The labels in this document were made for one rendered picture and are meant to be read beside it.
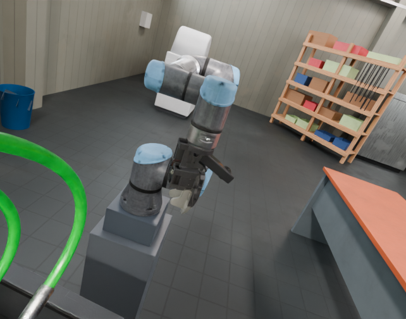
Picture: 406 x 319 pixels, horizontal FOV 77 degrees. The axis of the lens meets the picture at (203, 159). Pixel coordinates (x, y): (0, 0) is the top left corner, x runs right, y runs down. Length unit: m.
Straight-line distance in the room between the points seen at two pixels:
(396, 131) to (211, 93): 7.41
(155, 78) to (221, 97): 0.19
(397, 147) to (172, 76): 7.58
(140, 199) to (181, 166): 0.32
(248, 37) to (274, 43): 0.76
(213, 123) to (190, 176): 0.14
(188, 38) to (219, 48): 3.03
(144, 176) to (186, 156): 0.28
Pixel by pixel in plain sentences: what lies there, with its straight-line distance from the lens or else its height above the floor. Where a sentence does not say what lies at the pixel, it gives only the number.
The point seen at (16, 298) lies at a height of 0.91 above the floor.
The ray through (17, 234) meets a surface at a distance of 0.44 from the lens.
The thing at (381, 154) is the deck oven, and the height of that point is 0.30.
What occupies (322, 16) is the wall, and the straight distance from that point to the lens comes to 8.24.
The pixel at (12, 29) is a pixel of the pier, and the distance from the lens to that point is 3.82.
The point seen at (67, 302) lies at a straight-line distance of 0.65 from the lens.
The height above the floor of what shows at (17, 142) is 1.39.
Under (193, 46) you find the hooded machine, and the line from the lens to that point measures 4.98.
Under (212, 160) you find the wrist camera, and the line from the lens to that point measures 0.61.
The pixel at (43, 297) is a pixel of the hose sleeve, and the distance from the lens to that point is 0.41.
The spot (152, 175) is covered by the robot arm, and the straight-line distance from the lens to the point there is 0.84.
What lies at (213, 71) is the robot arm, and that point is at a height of 1.39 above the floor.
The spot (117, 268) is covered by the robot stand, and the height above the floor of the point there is 0.68.
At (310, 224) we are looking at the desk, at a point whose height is 0.17.
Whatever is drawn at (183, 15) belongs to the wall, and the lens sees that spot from 8.17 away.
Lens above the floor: 1.49
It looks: 24 degrees down
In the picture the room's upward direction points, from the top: 20 degrees clockwise
